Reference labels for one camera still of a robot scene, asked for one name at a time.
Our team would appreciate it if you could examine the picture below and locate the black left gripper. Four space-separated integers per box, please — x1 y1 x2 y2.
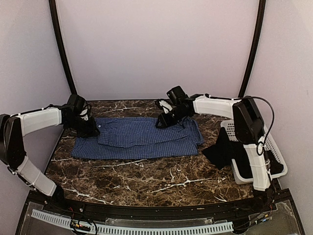
65 115 100 138

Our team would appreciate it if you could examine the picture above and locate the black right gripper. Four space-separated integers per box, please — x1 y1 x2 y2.
155 106 188 128

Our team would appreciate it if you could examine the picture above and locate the blue checkered shirt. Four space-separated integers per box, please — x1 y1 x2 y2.
71 117 204 160

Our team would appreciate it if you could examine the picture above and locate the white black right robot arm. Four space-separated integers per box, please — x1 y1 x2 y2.
156 86 275 212

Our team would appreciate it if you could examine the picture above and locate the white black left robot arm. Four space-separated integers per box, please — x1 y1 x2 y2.
0 94 99 213

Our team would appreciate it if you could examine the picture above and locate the white plastic laundry basket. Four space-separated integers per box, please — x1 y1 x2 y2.
221 120 288 190

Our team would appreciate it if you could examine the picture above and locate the black garment in basket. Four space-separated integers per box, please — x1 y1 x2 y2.
201 128 285 178

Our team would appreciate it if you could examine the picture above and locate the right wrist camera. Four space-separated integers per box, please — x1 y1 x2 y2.
155 99 173 114

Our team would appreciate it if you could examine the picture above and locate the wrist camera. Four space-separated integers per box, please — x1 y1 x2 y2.
79 104 91 121
155 99 173 114

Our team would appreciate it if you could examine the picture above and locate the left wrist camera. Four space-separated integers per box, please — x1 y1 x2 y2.
79 104 91 121

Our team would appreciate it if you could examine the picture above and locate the black front table rail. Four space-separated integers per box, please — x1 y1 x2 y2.
43 198 276 222

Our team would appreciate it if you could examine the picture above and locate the white slotted cable duct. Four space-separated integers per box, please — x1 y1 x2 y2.
31 209 234 235

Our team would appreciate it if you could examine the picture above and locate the black left corner post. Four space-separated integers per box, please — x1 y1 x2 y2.
48 0 77 94

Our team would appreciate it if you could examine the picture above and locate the black corner post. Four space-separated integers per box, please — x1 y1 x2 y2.
48 0 77 94
238 0 266 97

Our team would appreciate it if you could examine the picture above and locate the black right corner post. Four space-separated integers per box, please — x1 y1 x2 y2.
238 0 266 97

